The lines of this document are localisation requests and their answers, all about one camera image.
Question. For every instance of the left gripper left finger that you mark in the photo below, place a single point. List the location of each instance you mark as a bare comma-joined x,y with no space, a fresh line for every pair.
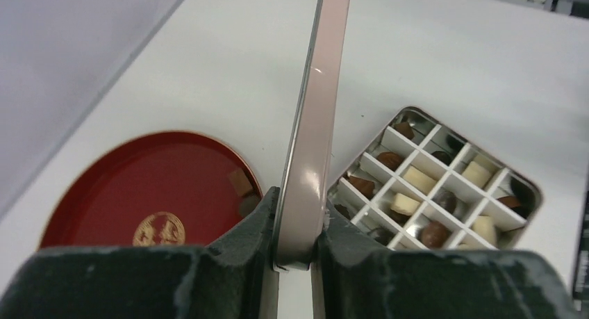
229,278

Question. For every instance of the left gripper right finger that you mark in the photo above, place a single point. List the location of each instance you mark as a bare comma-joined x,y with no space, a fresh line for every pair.
354,276

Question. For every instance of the silver tin lid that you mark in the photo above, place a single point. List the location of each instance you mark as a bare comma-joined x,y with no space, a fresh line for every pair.
302,200

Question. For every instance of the pink compartment box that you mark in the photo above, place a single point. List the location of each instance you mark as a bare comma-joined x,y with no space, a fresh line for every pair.
420,185

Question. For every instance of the red round tray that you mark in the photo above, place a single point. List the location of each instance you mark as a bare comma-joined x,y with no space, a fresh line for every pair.
164,188

